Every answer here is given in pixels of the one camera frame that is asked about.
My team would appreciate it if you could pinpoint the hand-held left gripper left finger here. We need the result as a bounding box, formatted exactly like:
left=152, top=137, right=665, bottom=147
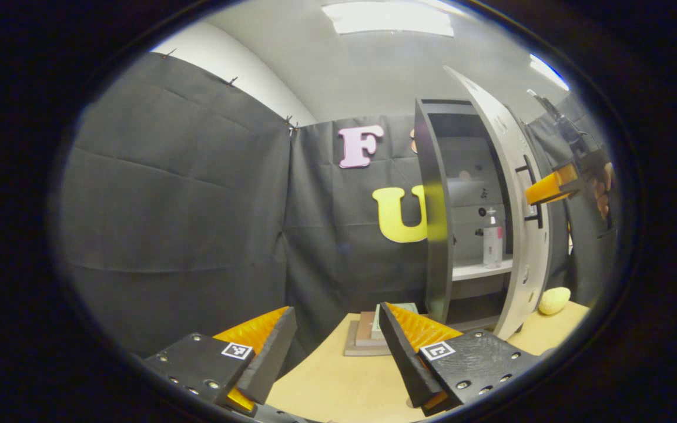
left=143, top=306, right=298, bottom=418

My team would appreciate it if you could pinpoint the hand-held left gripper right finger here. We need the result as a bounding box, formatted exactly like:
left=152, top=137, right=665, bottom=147
left=378, top=303, right=542, bottom=418

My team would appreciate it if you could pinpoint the black cabinet door handle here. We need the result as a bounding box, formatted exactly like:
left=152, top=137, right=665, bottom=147
left=515, top=154, right=545, bottom=229

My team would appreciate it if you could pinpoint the clear bottle with pink label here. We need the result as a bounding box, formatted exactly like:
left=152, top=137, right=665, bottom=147
left=482, top=207, right=504, bottom=269

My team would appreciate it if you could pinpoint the grey cabinet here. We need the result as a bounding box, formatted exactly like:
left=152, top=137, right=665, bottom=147
left=414, top=98, right=527, bottom=333

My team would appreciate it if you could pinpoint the green notebook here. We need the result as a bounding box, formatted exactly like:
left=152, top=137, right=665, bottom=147
left=372, top=303, right=418, bottom=340

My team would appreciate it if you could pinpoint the brown book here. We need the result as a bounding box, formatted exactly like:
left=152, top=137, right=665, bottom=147
left=355, top=311, right=378, bottom=347

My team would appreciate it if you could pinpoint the small ceiling light panel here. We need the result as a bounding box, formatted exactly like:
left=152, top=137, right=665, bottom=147
left=529, top=54, right=569, bottom=92

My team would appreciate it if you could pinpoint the yellow bun-shaped sponge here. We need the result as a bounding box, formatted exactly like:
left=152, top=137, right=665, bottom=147
left=538, top=287, right=571, bottom=316

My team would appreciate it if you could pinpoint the black backdrop cloth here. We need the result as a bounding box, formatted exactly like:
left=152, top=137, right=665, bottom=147
left=56, top=52, right=618, bottom=359

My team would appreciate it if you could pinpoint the large ceiling light panel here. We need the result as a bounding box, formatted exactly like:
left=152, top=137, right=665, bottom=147
left=322, top=1, right=454, bottom=37

